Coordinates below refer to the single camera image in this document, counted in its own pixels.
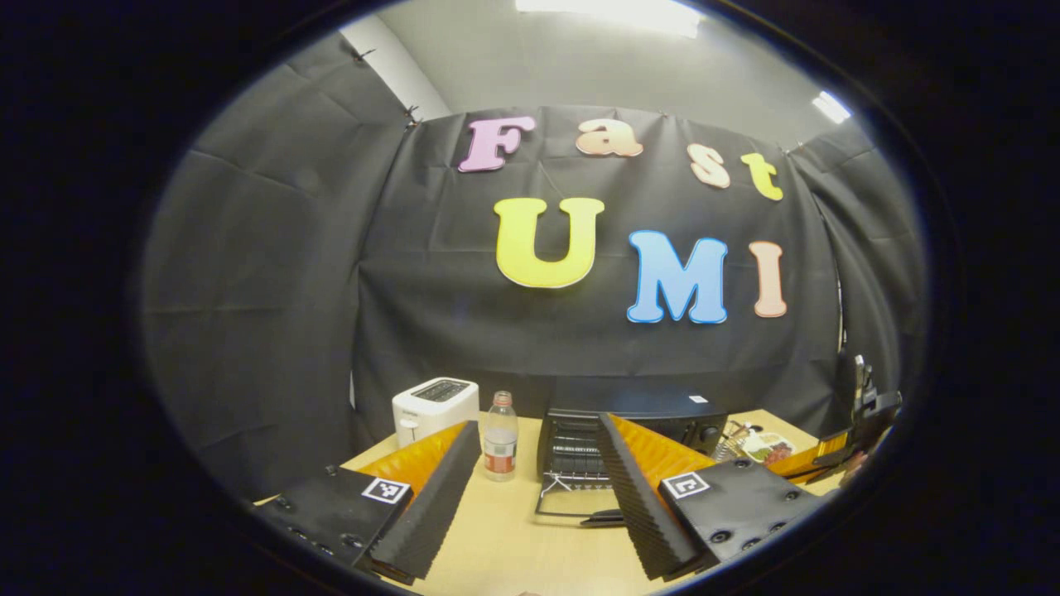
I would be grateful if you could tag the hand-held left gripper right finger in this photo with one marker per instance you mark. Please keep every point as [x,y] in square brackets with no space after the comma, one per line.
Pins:
[642,513]

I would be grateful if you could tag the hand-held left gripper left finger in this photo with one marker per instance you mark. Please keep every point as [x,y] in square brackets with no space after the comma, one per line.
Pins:
[439,513]

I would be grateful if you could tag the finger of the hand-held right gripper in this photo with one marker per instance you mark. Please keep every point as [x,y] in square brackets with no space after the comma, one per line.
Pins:
[807,459]

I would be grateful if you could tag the black electric oven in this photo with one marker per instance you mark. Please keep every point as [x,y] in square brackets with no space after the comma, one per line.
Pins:
[571,439]

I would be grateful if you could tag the white divided dish of beans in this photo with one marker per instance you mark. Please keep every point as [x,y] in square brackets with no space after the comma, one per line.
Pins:
[768,449]

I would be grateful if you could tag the clear plastic bottle red label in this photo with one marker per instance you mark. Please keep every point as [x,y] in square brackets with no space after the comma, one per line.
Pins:
[500,447]

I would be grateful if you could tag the white toaster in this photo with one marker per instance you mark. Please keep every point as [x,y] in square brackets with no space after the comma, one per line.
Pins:
[431,401]

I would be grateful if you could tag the black backdrop cloth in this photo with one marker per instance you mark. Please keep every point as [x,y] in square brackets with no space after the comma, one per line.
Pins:
[331,314]

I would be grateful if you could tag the small ceiling light panel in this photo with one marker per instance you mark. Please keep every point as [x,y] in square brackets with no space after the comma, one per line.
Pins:
[831,108]

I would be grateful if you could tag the large ceiling light panel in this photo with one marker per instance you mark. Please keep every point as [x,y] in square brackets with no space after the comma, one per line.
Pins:
[613,12]

